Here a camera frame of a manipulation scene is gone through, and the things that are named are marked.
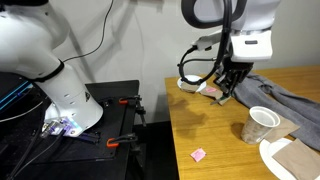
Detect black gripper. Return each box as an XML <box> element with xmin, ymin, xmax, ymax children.
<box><xmin>217</xmin><ymin>57</ymin><xmax>255</xmax><ymax>102</ymax></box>

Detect green pen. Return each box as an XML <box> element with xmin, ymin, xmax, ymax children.
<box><xmin>209</xmin><ymin>94</ymin><xmax>232</xmax><ymax>107</ymax></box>

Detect clear plastic cup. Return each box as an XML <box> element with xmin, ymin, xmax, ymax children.
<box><xmin>240</xmin><ymin>105</ymin><xmax>282</xmax><ymax>146</ymax></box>

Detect brown paper napkin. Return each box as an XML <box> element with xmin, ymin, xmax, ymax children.
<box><xmin>264</xmin><ymin>114</ymin><xmax>301</xmax><ymax>144</ymax></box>
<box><xmin>271</xmin><ymin>138</ymin><xmax>320</xmax><ymax>180</ymax></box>
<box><xmin>179</xmin><ymin>81</ymin><xmax>202</xmax><ymax>94</ymax></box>
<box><xmin>199</xmin><ymin>84</ymin><xmax>233</xmax><ymax>107</ymax></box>

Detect white paper plate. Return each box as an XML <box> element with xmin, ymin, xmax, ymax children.
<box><xmin>176</xmin><ymin>74</ymin><xmax>208</xmax><ymax>94</ymax></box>
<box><xmin>258</xmin><ymin>137</ymin><xmax>320</xmax><ymax>180</ymax></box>

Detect gray garment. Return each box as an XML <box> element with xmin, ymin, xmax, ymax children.
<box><xmin>217</xmin><ymin>71</ymin><xmax>320</xmax><ymax>152</ymax></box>

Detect orange black clamp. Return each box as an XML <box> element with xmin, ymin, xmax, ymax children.
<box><xmin>117</xmin><ymin>94</ymin><xmax>148</xmax><ymax>128</ymax></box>
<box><xmin>106</xmin><ymin>132</ymin><xmax>140</xmax><ymax>150</ymax></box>

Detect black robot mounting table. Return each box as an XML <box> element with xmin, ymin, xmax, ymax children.
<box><xmin>0</xmin><ymin>79</ymin><xmax>148</xmax><ymax>180</ymax></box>

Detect black controller box blue stripes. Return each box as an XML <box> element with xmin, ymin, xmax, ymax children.
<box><xmin>0</xmin><ymin>71</ymin><xmax>45</xmax><ymax>125</ymax></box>

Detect gray wrist camera box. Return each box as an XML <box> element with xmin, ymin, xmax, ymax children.
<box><xmin>190</xmin><ymin>32</ymin><xmax>224</xmax><ymax>52</ymax></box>

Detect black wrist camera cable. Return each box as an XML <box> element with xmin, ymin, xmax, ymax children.
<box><xmin>177</xmin><ymin>0</ymin><xmax>235</xmax><ymax>86</ymax></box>

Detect black wall cable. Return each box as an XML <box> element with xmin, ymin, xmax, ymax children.
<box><xmin>62</xmin><ymin>0</ymin><xmax>115</xmax><ymax>64</ymax></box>

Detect black base cable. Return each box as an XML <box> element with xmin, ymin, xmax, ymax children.
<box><xmin>5</xmin><ymin>128</ymin><xmax>68</xmax><ymax>180</ymax></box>

